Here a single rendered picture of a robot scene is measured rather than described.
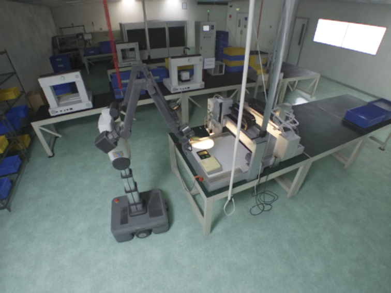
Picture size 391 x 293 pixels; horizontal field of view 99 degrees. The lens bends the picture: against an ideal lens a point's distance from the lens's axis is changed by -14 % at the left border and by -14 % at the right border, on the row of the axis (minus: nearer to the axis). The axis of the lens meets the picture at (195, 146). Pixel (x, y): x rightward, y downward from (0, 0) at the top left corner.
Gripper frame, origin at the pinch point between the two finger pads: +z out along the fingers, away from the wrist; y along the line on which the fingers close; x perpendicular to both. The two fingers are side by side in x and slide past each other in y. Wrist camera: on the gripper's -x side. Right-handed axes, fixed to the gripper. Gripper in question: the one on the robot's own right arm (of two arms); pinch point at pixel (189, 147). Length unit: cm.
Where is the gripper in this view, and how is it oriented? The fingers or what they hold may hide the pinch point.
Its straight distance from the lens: 162.6
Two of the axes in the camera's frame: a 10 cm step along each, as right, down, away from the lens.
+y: -2.8, -5.8, 7.6
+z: 4.8, 6.1, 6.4
